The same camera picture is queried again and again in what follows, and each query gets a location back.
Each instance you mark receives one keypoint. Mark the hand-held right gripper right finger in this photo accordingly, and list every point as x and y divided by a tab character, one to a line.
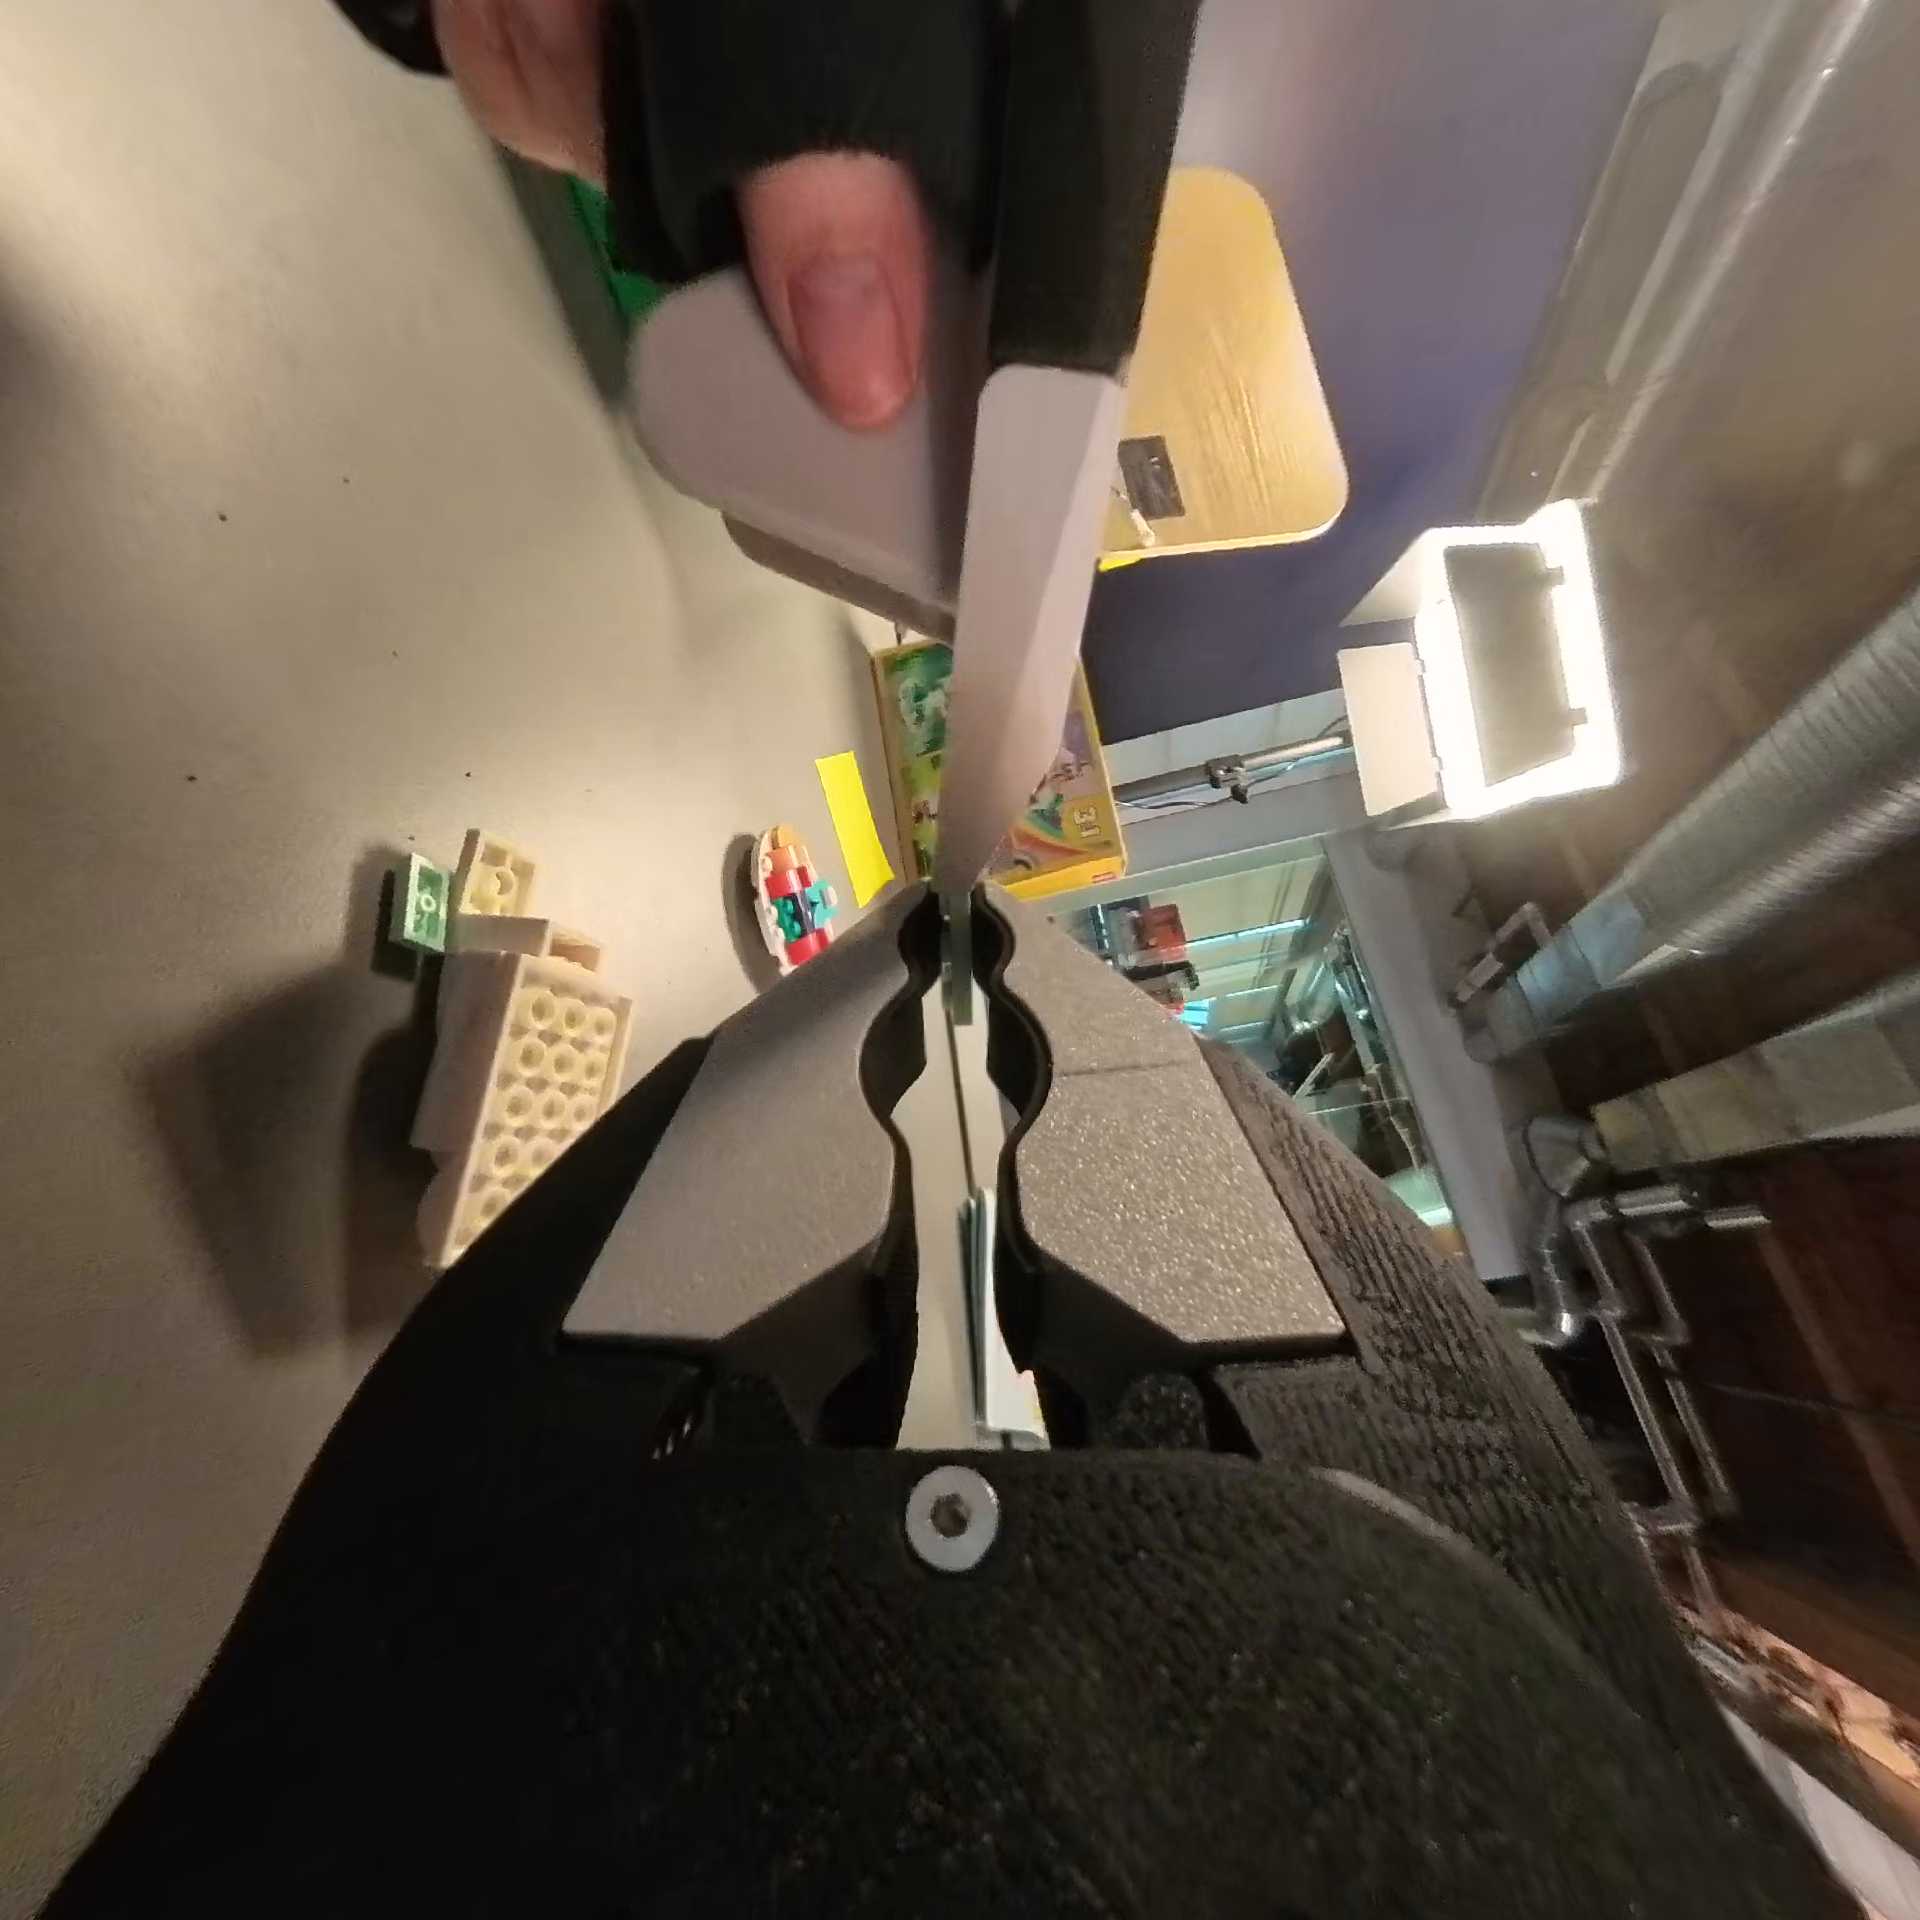
1169	1186

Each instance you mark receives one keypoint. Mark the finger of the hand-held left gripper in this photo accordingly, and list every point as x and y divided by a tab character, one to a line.
1030	601

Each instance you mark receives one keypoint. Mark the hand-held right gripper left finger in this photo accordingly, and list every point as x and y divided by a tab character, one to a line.
735	1186

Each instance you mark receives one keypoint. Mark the white lego build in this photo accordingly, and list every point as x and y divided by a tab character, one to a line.
527	1080

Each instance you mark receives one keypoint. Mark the mint green lego plate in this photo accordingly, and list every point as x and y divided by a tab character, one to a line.
958	973

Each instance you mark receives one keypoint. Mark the mint green lego piece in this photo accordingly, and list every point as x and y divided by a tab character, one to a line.
422	908

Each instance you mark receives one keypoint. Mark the green plastic bin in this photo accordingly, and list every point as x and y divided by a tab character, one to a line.
606	284

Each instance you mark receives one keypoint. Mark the colourful lego set box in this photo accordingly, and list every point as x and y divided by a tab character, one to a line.
913	751

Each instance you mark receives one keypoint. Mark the lego instruction booklet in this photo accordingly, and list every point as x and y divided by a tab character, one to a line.
994	1324

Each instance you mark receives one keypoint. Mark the round white rainbow lego plate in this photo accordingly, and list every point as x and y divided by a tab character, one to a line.
798	900

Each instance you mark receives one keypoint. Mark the yellow paper sheet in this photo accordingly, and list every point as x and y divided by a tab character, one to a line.
853	827

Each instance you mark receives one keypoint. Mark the wooden book stand white base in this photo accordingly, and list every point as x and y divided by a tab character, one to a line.
1231	372

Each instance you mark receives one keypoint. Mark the bright studio light panel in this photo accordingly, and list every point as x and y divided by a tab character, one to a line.
1501	676

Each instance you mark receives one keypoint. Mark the silver air duct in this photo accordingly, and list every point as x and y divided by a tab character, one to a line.
1725	838

